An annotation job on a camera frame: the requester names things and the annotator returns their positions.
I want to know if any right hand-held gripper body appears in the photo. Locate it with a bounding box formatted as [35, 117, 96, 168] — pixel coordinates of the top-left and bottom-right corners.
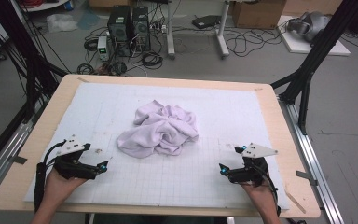
[228, 142, 279, 189]

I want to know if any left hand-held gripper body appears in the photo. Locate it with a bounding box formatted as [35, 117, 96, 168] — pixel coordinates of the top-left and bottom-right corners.
[53, 134, 91, 181]

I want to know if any pale purple towel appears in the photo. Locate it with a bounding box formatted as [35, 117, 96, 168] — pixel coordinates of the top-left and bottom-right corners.
[116, 99, 200, 159]

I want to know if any person's right hand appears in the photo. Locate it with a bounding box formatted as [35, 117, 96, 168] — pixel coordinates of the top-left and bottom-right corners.
[240, 181, 277, 207]

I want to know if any person's left hand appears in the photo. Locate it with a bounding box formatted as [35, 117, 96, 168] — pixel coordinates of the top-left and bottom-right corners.
[44, 169, 89, 207]

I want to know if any thin wooden stick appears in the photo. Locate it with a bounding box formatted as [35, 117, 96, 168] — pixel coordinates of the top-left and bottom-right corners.
[284, 189, 308, 215]

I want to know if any white grid mat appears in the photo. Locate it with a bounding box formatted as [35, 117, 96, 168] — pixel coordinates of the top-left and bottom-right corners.
[22, 82, 291, 211]

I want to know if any white power supply box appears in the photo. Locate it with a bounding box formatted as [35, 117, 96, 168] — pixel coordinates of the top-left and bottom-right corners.
[97, 35, 111, 62]

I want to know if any white desk leg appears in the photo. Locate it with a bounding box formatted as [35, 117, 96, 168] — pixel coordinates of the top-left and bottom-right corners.
[215, 0, 231, 59]
[166, 0, 177, 60]

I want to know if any white floor board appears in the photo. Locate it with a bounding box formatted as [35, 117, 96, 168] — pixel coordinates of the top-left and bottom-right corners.
[276, 15, 351, 57]

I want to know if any large black computer tower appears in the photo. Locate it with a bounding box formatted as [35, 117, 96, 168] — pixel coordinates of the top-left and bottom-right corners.
[106, 5, 134, 58]

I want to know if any clear plastic bag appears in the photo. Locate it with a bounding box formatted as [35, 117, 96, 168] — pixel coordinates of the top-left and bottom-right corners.
[46, 13, 79, 34]

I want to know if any slim black computer tower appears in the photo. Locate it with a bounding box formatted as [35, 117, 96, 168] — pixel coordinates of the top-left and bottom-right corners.
[131, 6, 152, 52]

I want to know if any flat black device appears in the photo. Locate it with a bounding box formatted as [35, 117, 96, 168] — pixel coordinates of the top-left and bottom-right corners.
[191, 14, 222, 30]

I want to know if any brown cardboard box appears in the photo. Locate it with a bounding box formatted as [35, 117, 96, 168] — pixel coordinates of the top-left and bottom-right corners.
[231, 0, 287, 30]

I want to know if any white power strip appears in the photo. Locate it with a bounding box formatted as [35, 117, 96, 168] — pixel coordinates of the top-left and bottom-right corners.
[150, 23, 168, 35]

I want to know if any grey helmet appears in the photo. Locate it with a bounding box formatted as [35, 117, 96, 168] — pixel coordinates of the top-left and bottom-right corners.
[286, 11, 332, 43]

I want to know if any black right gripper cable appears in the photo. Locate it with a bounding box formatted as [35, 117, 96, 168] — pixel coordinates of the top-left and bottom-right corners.
[259, 171, 282, 217]

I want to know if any aluminium rail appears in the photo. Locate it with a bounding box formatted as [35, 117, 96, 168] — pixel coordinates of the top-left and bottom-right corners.
[0, 102, 49, 203]
[278, 97, 346, 224]

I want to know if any black frame stand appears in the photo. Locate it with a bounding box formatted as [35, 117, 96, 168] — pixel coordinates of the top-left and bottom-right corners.
[269, 0, 358, 135]
[0, 0, 70, 124]

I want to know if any loose black floor cable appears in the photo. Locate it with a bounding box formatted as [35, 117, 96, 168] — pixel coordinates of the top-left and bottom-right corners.
[223, 27, 285, 58]

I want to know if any coiled black cable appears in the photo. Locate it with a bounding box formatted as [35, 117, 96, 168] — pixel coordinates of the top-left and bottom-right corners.
[141, 50, 164, 70]

